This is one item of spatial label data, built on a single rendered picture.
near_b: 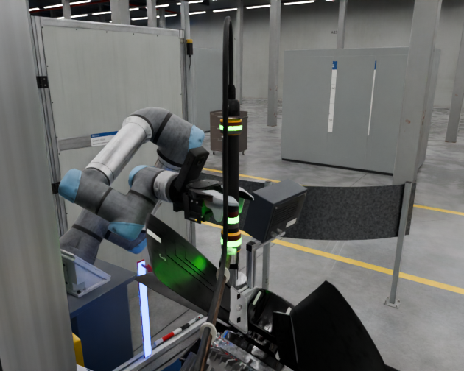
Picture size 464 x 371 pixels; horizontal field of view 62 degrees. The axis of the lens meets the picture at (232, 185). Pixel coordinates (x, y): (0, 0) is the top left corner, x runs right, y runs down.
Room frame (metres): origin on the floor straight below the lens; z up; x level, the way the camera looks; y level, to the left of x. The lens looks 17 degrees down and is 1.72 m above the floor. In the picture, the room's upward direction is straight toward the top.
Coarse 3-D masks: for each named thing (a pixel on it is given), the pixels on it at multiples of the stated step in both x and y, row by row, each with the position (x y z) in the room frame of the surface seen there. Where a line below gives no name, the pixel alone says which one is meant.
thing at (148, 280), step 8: (152, 272) 0.92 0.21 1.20; (144, 280) 0.86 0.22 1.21; (152, 280) 0.87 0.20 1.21; (152, 288) 0.83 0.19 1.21; (160, 288) 0.84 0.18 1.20; (168, 288) 0.84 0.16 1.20; (168, 296) 0.81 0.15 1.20; (176, 296) 0.81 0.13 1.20; (184, 304) 0.79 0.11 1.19; (192, 304) 0.79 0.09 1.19; (200, 312) 0.76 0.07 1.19
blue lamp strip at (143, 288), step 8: (144, 264) 1.01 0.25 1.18; (144, 272) 1.00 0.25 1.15; (144, 288) 1.00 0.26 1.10; (144, 296) 1.00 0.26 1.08; (144, 304) 1.00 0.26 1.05; (144, 312) 1.00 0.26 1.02; (144, 320) 0.99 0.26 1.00; (144, 328) 0.99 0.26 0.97; (144, 336) 0.99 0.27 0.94; (144, 344) 0.99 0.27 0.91
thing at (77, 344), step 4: (76, 336) 0.82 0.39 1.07; (76, 340) 0.81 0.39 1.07; (80, 340) 0.81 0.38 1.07; (76, 344) 0.80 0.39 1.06; (80, 344) 0.81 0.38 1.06; (76, 348) 0.80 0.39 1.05; (80, 348) 0.81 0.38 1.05; (76, 352) 0.80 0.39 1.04; (80, 352) 0.81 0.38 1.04; (76, 356) 0.80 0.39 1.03; (80, 356) 0.81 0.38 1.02; (76, 360) 0.80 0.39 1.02; (80, 360) 0.81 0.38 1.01; (80, 364) 0.81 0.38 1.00
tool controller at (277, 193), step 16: (256, 192) 1.46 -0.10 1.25; (272, 192) 1.48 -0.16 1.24; (288, 192) 1.51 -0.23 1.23; (304, 192) 1.56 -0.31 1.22; (256, 208) 1.44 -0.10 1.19; (272, 208) 1.40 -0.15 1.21; (288, 208) 1.49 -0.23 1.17; (256, 224) 1.44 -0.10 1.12; (272, 224) 1.42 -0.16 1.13; (288, 224) 1.54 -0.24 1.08
